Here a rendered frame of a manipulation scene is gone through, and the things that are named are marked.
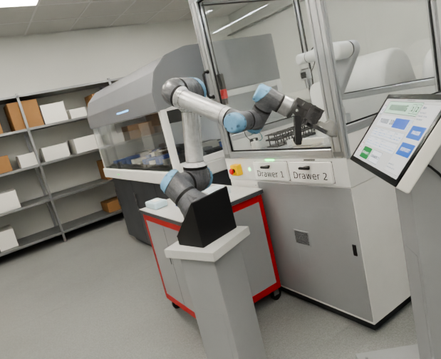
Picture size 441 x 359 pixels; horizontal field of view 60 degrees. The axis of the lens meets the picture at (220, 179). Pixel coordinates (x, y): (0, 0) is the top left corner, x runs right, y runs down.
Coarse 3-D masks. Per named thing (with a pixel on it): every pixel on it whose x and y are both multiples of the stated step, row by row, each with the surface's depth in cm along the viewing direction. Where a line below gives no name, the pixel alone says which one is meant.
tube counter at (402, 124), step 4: (392, 120) 142; (396, 120) 138; (400, 120) 135; (404, 120) 132; (408, 120) 129; (412, 120) 126; (388, 124) 143; (392, 124) 140; (396, 124) 137; (400, 124) 133; (404, 124) 130; (408, 124) 127; (396, 128) 135; (400, 128) 132; (404, 128) 129
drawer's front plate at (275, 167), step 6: (258, 162) 230; (264, 162) 225; (270, 162) 220; (276, 162) 216; (282, 162) 212; (258, 168) 232; (270, 168) 222; (276, 168) 217; (282, 168) 213; (270, 174) 224; (276, 174) 219; (282, 174) 215; (288, 174) 212; (282, 180) 216; (288, 180) 212
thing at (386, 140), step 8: (376, 128) 153; (376, 136) 149; (384, 136) 142; (392, 136) 135; (400, 136) 129; (368, 144) 153; (376, 144) 145; (384, 144) 138; (392, 144) 132; (392, 152) 129
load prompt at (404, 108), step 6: (390, 102) 152; (396, 102) 147; (402, 102) 141; (408, 102) 136; (414, 102) 131; (390, 108) 149; (396, 108) 144; (402, 108) 139; (408, 108) 133; (414, 108) 129; (420, 108) 124; (396, 114) 141; (402, 114) 136; (408, 114) 131; (414, 114) 127
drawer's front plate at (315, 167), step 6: (294, 162) 204; (300, 162) 200; (306, 162) 196; (312, 162) 193; (318, 162) 189; (324, 162) 186; (330, 162) 184; (294, 168) 205; (312, 168) 194; (318, 168) 190; (324, 168) 187; (330, 168) 184; (294, 174) 206; (306, 174) 199; (312, 174) 195; (318, 174) 192; (324, 174) 188; (330, 174) 185; (294, 180) 208; (300, 180) 204; (306, 180) 200; (312, 180) 197; (318, 180) 193; (324, 180) 190; (330, 180) 187
